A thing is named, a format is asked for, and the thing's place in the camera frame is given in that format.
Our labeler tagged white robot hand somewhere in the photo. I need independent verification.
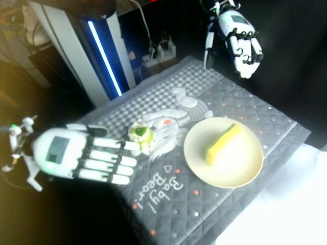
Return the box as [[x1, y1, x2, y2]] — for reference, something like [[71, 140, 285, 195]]
[[31, 123, 142, 186], [203, 9, 264, 79]]

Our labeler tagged yellow green sponge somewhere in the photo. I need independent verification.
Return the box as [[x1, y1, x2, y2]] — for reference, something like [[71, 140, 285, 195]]
[[204, 123, 246, 166]]

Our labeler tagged white power strip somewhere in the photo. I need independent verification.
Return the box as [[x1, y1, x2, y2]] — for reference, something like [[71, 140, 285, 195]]
[[156, 40, 177, 61]]

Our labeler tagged cluttered storage shelf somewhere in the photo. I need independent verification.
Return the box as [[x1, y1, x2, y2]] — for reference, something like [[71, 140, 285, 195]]
[[0, 0, 56, 90]]

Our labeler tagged white column blue light strip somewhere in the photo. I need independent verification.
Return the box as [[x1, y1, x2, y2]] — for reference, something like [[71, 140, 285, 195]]
[[27, 0, 137, 108]]

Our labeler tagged cream round plate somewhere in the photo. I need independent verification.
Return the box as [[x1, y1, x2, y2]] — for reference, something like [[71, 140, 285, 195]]
[[183, 116, 264, 189]]

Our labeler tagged grey bear print quilt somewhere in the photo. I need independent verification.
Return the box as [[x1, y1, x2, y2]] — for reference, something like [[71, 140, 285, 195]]
[[76, 55, 312, 245]]

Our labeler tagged white cable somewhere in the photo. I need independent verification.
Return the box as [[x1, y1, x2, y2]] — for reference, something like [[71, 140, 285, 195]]
[[129, 0, 156, 56]]

